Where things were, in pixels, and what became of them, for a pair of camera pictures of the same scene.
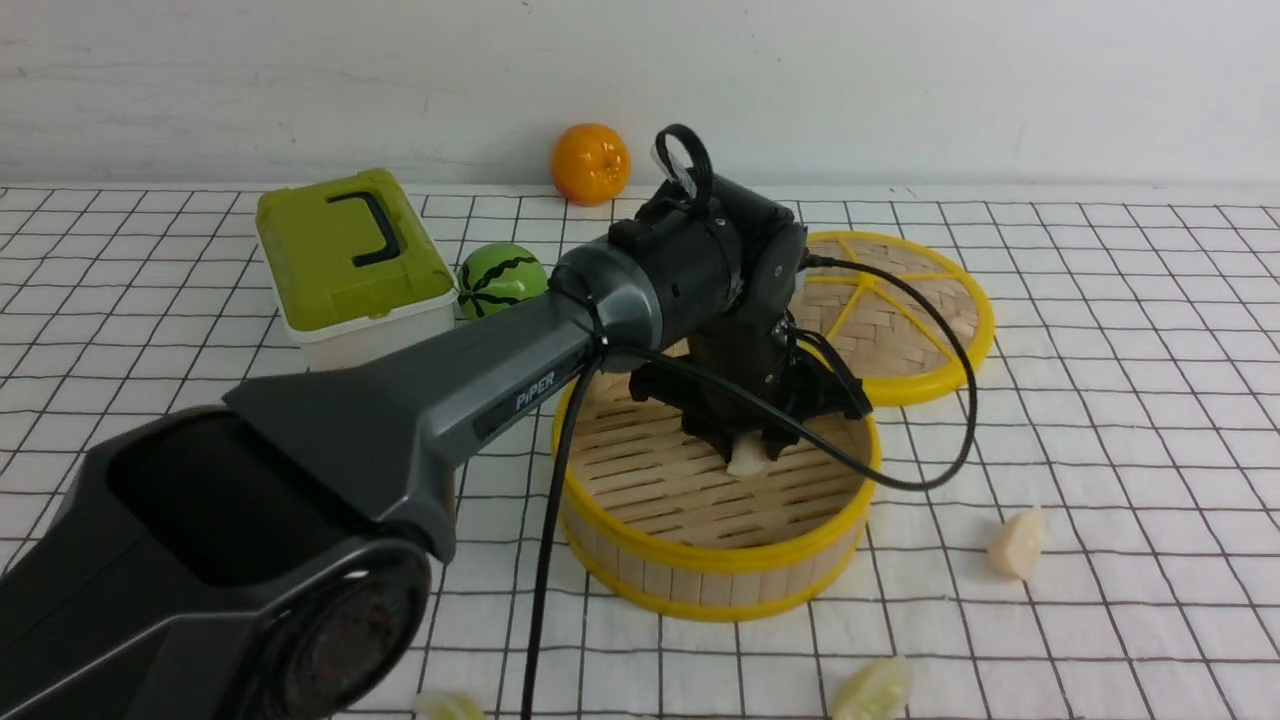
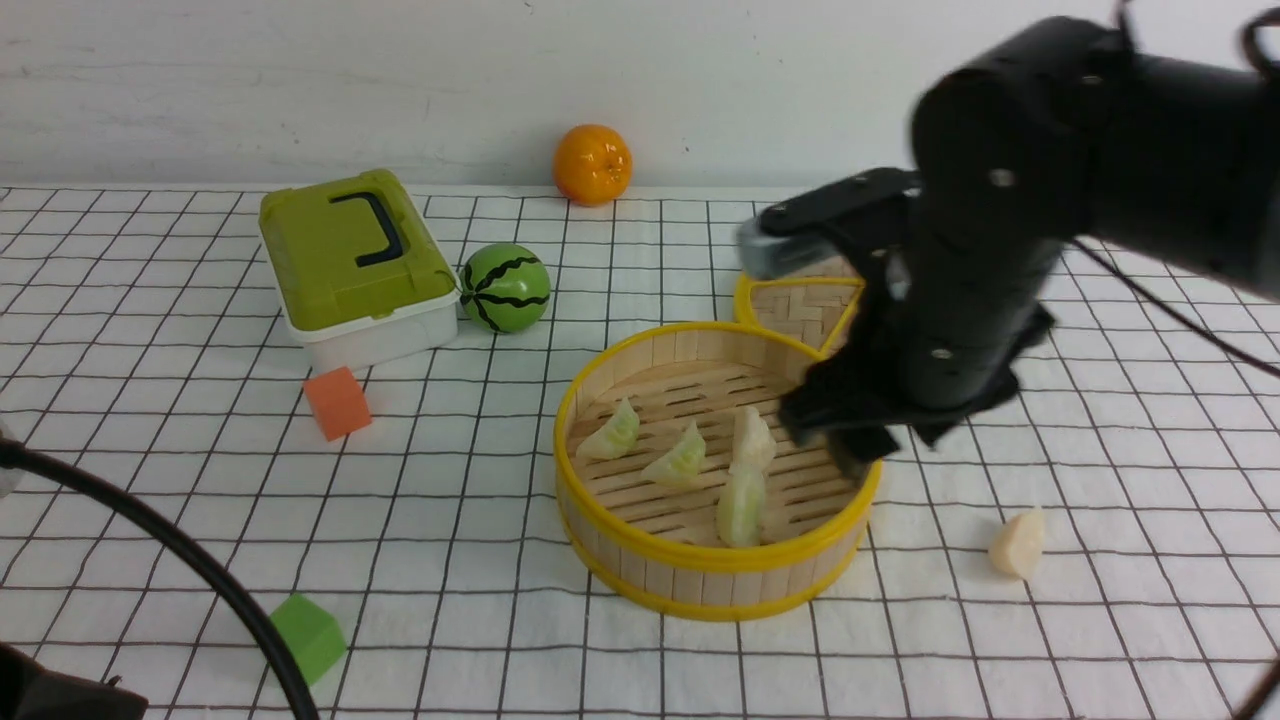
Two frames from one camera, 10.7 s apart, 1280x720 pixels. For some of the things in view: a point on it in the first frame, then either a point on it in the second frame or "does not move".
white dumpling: (1016, 546) does not move
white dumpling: (749, 457) does not move
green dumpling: (881, 690) to (741, 507)
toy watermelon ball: (498, 276) does not move
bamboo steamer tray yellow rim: (653, 520) does not move
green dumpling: (451, 706) to (616, 437)
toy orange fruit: (590, 164) does not move
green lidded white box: (351, 267) does not move
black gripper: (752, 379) to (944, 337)
